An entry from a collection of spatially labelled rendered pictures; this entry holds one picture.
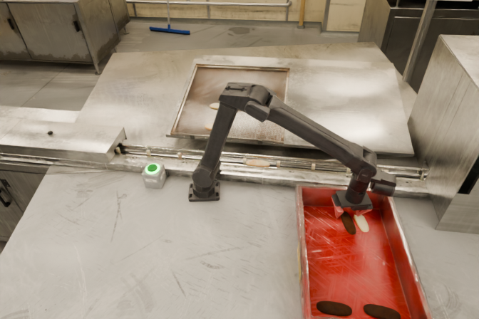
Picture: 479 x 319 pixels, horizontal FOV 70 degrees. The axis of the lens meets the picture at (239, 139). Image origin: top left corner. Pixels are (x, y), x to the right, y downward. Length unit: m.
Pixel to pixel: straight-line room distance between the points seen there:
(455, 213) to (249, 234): 0.68
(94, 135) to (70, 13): 2.45
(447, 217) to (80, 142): 1.42
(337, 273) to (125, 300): 0.65
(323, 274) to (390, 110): 0.85
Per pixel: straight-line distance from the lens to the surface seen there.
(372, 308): 1.14
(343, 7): 4.69
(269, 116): 0.98
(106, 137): 1.57
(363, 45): 2.53
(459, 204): 1.30
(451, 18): 3.05
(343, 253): 1.22
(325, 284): 1.15
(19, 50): 4.52
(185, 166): 1.41
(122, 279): 1.21
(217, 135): 1.09
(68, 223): 1.42
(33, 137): 1.72
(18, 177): 1.89
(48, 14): 4.06
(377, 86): 1.79
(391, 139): 1.56
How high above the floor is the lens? 1.83
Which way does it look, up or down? 40 degrees down
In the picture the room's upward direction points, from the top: 2 degrees counter-clockwise
